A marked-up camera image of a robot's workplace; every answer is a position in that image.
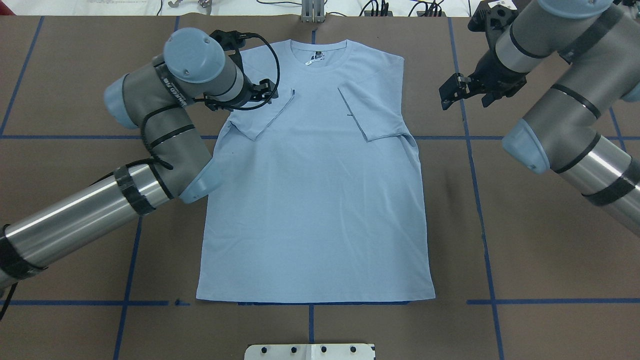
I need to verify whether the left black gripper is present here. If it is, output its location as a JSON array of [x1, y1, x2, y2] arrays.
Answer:
[[202, 80, 279, 112]]

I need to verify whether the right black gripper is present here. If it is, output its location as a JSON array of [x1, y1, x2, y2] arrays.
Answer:
[[439, 50, 527, 111]]

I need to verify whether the light blue t-shirt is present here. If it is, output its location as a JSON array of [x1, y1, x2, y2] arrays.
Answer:
[[195, 39, 435, 304]]

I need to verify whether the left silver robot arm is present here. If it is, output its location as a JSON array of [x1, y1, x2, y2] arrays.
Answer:
[[1, 27, 281, 291]]

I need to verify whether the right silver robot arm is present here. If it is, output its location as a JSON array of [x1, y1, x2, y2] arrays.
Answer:
[[439, 0, 640, 235]]

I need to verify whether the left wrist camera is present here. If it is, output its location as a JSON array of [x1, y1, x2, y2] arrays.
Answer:
[[209, 29, 249, 55]]

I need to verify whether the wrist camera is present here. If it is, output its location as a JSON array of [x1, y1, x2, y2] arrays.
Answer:
[[467, 0, 521, 33], [209, 29, 249, 55]]

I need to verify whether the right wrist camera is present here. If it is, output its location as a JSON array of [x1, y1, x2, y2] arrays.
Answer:
[[467, 0, 521, 33]]

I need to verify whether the aluminium frame post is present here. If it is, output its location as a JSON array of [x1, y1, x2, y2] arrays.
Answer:
[[301, 0, 326, 23]]

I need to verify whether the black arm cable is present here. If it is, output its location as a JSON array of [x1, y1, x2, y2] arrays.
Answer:
[[140, 33, 282, 171]]

